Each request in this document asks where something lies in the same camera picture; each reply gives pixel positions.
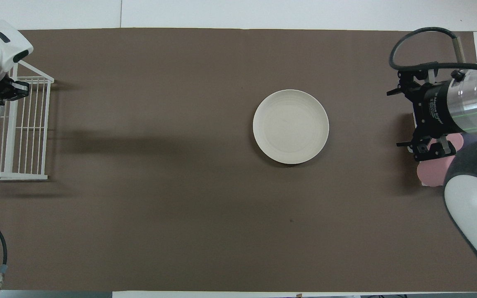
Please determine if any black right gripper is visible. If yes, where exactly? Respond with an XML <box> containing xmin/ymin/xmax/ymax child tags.
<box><xmin>386</xmin><ymin>68</ymin><xmax>465</xmax><ymax>162</ymax></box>

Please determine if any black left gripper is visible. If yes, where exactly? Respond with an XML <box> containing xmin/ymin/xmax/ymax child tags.
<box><xmin>0</xmin><ymin>79</ymin><xmax>30</xmax><ymax>106</ymax></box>

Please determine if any cream round plate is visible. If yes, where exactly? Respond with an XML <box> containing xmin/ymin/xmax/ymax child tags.
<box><xmin>253</xmin><ymin>89</ymin><xmax>330</xmax><ymax>165</ymax></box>

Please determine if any pink plastic cup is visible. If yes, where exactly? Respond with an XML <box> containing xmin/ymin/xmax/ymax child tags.
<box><xmin>429</xmin><ymin>132</ymin><xmax>465</xmax><ymax>154</ymax></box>
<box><xmin>417</xmin><ymin>155</ymin><xmax>455</xmax><ymax>187</ymax></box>

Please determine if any brown table mat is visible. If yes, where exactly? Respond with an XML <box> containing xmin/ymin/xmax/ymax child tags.
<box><xmin>0</xmin><ymin>28</ymin><xmax>477</xmax><ymax>292</ymax></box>

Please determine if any white wire dish rack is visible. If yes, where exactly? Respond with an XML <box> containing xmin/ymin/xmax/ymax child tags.
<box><xmin>0</xmin><ymin>60</ymin><xmax>55</xmax><ymax>180</ymax></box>

